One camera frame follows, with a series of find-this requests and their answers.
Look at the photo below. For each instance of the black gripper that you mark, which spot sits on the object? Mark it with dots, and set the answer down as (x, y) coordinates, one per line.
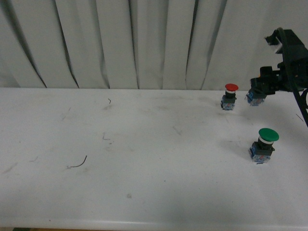
(286, 43)

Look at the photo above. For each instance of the white pleated curtain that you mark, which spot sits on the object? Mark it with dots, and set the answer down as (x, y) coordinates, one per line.
(141, 44)

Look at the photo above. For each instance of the red push button switch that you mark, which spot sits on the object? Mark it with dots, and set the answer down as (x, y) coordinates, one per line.
(228, 99)

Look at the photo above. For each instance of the green push button switch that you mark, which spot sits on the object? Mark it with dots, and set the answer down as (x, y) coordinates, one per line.
(262, 149)

